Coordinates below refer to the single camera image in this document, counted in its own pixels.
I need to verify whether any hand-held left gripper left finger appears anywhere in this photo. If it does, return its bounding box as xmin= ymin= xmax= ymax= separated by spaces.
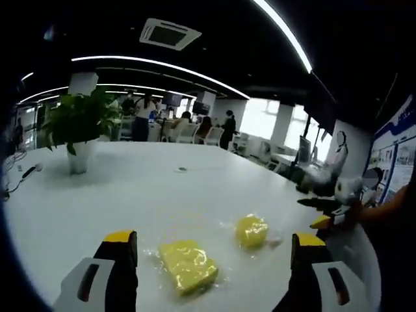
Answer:
xmin=51 ymin=229 xmax=139 ymax=312

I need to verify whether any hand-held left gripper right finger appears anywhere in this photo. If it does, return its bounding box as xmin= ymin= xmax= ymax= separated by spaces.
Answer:
xmin=274 ymin=232 xmax=378 ymax=312

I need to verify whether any round yellow silicone block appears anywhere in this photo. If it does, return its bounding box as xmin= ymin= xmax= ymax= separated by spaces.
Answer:
xmin=233 ymin=213 xmax=283 ymax=250

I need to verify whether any rectangular yellow silicone block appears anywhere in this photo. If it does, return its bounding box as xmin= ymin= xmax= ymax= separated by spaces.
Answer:
xmin=142 ymin=239 xmax=228 ymax=298

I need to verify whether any desk monitor on stand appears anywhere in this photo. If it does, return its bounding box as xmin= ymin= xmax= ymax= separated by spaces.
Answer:
xmin=298 ymin=135 xmax=311 ymax=165

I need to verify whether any white office chair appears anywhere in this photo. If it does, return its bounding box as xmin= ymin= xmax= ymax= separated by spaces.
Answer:
xmin=177 ymin=123 xmax=199 ymax=144
xmin=207 ymin=126 xmax=224 ymax=146

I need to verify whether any green plant in white pot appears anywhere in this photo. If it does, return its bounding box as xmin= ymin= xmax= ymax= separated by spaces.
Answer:
xmin=42 ymin=87 xmax=124 ymax=176

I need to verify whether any hanging dark monitor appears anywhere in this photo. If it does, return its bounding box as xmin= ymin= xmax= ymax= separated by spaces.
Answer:
xmin=192 ymin=101 xmax=211 ymax=116
xmin=161 ymin=92 xmax=183 ymax=107

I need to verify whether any wide ceiling light strip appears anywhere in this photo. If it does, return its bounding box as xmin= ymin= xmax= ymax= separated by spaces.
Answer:
xmin=252 ymin=0 xmax=313 ymax=74

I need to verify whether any short ceiling light strip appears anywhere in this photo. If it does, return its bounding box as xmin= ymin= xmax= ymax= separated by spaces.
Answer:
xmin=18 ymin=86 xmax=69 ymax=105

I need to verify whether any long ceiling light strip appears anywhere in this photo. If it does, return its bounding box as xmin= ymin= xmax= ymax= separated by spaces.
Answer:
xmin=70 ymin=55 xmax=251 ymax=100

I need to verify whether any ceiling air conditioner vent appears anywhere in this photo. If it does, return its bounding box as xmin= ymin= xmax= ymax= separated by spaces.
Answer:
xmin=139 ymin=18 xmax=202 ymax=52

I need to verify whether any wall poster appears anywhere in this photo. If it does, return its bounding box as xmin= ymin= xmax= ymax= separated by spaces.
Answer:
xmin=370 ymin=94 xmax=416 ymax=204

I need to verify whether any large dark wall screen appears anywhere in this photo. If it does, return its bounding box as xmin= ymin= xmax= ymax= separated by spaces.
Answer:
xmin=304 ymin=73 xmax=337 ymax=135

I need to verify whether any black cable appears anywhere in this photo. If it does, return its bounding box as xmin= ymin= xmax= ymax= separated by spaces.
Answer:
xmin=1 ymin=177 xmax=24 ymax=200

